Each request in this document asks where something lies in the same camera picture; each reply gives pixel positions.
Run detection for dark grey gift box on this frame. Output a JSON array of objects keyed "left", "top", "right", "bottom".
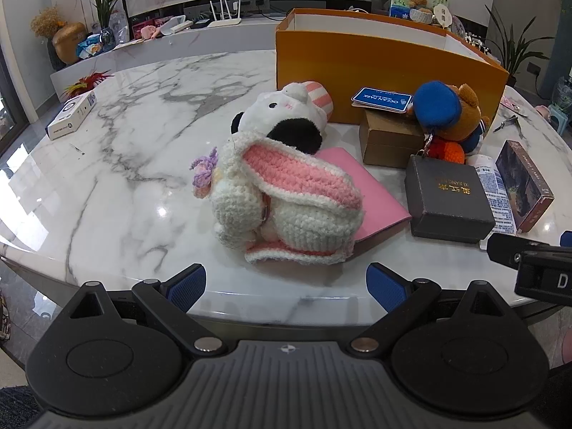
[{"left": 404, "top": 154, "right": 497, "bottom": 244}]

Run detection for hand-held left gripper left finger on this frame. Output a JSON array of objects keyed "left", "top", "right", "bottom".
[{"left": 63, "top": 263, "right": 226, "bottom": 355}]

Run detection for blue snack packets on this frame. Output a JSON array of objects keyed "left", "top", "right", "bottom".
[{"left": 78, "top": 36, "right": 105, "bottom": 59}]

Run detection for teddy bear with blue hat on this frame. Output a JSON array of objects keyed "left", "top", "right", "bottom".
[{"left": 406, "top": 80, "right": 491, "bottom": 153}]

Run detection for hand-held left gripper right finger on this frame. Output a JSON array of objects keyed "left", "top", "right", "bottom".
[{"left": 349, "top": 263, "right": 510, "bottom": 355}]

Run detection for orange crochet ball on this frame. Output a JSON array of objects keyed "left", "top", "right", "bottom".
[{"left": 431, "top": 138, "right": 468, "bottom": 165}]

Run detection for gold vase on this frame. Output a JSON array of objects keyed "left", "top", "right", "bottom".
[{"left": 52, "top": 22, "right": 87, "bottom": 64}]

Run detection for white router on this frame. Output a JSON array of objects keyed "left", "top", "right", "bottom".
[{"left": 209, "top": 0, "right": 243, "bottom": 28}]

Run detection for green stool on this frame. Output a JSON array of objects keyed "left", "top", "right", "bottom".
[{"left": 547, "top": 103, "right": 572, "bottom": 132}]

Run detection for potted plant in black pot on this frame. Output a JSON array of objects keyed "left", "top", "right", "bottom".
[{"left": 485, "top": 6, "right": 555, "bottom": 85}]

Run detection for white carton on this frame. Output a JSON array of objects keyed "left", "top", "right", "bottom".
[{"left": 47, "top": 90, "right": 98, "bottom": 140}]

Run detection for white marble cabinet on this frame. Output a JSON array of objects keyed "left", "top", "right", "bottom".
[{"left": 49, "top": 0, "right": 506, "bottom": 99}]

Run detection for panda plush with striped hat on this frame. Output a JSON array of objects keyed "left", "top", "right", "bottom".
[{"left": 230, "top": 80, "right": 337, "bottom": 157}]

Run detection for pink case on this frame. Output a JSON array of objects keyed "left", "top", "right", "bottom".
[{"left": 313, "top": 147, "right": 413, "bottom": 255}]

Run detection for orange cardboard box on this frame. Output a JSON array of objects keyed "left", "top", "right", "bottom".
[{"left": 275, "top": 8, "right": 510, "bottom": 126}]

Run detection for dried flowers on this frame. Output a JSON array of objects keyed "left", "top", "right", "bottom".
[{"left": 30, "top": 6, "right": 68, "bottom": 39}]

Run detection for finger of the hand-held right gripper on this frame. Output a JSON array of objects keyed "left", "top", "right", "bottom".
[{"left": 486, "top": 233, "right": 550, "bottom": 270}]

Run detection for pink card packet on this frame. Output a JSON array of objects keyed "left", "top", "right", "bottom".
[{"left": 500, "top": 96, "right": 528, "bottom": 117}]

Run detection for white tube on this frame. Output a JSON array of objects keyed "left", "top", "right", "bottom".
[{"left": 467, "top": 154, "right": 518, "bottom": 251}]

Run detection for brown cardboard box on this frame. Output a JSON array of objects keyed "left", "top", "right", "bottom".
[{"left": 359, "top": 108, "right": 427, "bottom": 168}]

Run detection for green plant in glass vase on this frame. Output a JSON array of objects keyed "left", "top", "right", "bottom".
[{"left": 92, "top": 0, "right": 135, "bottom": 50}]

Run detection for white pink crochet bunny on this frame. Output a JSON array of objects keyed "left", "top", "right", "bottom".
[{"left": 190, "top": 136, "right": 365, "bottom": 265}]

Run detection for round white fan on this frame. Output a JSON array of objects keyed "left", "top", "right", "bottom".
[{"left": 431, "top": 4, "right": 452, "bottom": 30}]

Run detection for dark printed box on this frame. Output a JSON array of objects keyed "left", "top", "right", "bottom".
[{"left": 495, "top": 140, "right": 556, "bottom": 234}]

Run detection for green blue painting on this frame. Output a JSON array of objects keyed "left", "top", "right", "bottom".
[{"left": 390, "top": 0, "right": 449, "bottom": 21}]

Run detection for blue card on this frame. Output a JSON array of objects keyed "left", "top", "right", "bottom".
[{"left": 351, "top": 87, "right": 414, "bottom": 112}]

